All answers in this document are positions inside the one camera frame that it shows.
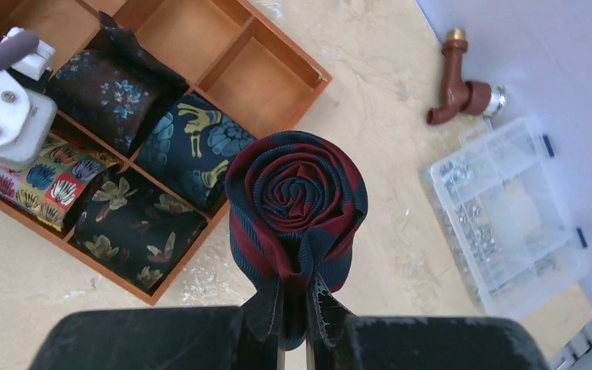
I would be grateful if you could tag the aluminium frame rail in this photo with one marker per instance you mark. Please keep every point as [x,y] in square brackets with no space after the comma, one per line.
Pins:
[578,346]

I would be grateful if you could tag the blue patterned rolled tie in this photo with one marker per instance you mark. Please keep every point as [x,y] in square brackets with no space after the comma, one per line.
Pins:
[191,148]

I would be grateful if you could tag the brown small tool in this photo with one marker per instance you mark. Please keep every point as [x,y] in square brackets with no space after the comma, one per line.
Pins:
[457,95]

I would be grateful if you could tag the clear plastic organizer box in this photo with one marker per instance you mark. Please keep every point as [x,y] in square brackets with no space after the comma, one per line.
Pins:
[507,227]

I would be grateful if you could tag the dark rolled tie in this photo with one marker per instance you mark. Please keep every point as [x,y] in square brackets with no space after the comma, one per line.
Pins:
[117,91]

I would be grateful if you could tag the red navy striped tie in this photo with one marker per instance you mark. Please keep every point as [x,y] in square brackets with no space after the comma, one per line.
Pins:
[296,202]

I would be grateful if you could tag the black gold rolled tie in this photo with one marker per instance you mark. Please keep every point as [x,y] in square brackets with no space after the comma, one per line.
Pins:
[136,230]

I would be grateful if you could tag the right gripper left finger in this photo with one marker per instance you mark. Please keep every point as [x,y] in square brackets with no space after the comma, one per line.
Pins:
[212,337]

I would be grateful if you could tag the orange compartment tray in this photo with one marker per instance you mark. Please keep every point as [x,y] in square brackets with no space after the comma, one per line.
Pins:
[227,51]

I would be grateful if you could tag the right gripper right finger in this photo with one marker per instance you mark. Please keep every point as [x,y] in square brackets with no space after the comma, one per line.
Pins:
[338,339]

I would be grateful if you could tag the colourful dotted rolled tie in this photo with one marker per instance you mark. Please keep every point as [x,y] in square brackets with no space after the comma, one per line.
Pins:
[53,188]

